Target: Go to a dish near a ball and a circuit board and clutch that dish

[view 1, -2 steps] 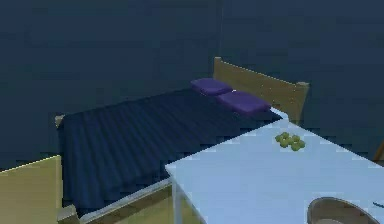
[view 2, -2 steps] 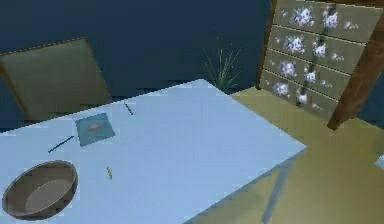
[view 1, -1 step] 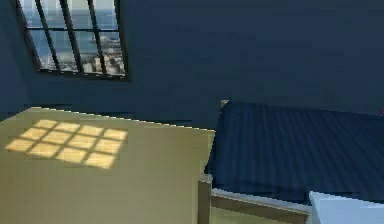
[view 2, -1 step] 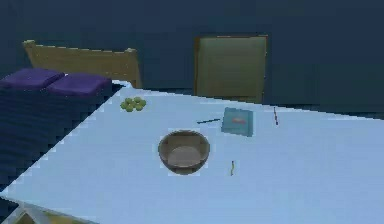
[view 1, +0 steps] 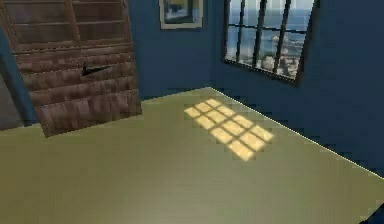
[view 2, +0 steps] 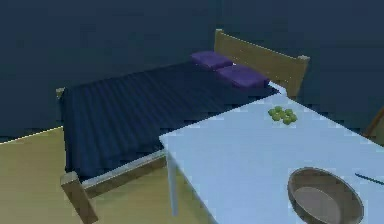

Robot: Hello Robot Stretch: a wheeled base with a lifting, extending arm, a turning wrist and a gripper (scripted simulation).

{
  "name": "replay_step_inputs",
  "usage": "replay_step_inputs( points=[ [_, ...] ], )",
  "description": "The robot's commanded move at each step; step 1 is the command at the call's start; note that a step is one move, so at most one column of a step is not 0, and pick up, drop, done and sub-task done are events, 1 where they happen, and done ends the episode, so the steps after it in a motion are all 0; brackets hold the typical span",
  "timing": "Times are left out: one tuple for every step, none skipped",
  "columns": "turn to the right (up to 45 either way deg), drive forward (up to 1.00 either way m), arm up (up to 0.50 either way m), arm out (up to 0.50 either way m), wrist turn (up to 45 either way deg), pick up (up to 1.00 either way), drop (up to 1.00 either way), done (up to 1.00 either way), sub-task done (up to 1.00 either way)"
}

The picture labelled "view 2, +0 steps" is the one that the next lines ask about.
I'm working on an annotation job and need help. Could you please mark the grey brown dish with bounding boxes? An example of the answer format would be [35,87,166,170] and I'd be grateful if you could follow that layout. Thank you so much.
[287,166,365,224]

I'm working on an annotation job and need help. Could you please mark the purple pillow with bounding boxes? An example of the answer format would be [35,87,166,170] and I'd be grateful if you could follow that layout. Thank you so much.
[190,50,234,71]
[215,64,271,90]

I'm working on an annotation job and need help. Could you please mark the wooden bed with blue cover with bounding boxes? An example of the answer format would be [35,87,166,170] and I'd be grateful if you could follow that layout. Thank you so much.
[55,28,311,224]

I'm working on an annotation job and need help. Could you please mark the pale blue table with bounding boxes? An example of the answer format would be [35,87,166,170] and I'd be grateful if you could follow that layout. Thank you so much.
[158,81,384,224]

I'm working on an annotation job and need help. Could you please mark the green grape bunch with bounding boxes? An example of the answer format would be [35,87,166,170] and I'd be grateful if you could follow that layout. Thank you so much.
[267,105,298,126]

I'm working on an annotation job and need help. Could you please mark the dark blue thin stick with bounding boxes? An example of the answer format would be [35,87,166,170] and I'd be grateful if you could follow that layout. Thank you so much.
[354,172,384,186]

